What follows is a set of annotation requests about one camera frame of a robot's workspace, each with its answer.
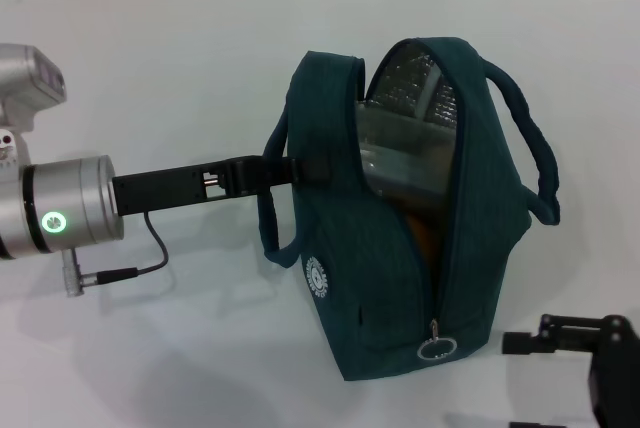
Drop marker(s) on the teal insulated lunch bag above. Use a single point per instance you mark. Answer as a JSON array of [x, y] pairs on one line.
[[390, 258]]

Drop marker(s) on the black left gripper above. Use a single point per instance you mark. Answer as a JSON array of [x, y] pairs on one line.
[[165, 190]]

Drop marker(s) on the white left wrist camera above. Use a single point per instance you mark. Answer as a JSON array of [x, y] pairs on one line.
[[35, 83]]

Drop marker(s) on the orange pear fruit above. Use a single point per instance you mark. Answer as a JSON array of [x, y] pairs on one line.
[[422, 243]]

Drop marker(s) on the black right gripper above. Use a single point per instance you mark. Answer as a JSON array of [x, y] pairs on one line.
[[615, 373]]

